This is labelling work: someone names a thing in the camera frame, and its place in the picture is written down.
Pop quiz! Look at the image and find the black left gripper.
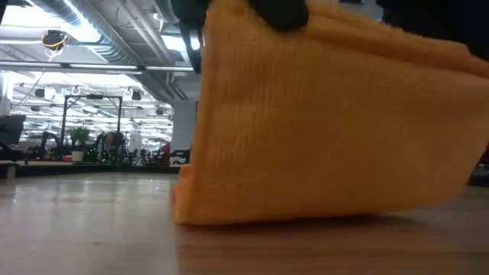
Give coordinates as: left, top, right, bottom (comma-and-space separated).
170, 0, 310, 74

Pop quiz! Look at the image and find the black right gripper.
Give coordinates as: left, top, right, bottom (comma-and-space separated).
376, 0, 459, 44

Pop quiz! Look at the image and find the orange microfiber towel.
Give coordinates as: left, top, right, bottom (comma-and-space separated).
170, 0, 489, 226

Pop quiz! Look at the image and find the long LED light bar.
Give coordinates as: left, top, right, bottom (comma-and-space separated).
0, 60, 196, 73

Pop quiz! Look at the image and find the person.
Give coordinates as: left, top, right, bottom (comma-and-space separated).
101, 131, 127, 160

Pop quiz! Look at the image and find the background plant white pot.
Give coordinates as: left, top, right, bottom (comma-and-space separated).
68, 127, 92, 162

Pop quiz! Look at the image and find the dark background monitor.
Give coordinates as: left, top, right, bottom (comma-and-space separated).
0, 114, 27, 146

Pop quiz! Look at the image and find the hanging black cable reel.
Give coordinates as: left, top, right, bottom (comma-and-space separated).
40, 29, 70, 53

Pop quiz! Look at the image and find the black background rig frame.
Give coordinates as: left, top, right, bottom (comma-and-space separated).
60, 94, 124, 156

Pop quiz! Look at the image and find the black aluminium table frame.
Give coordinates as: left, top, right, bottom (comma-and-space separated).
0, 160, 489, 188

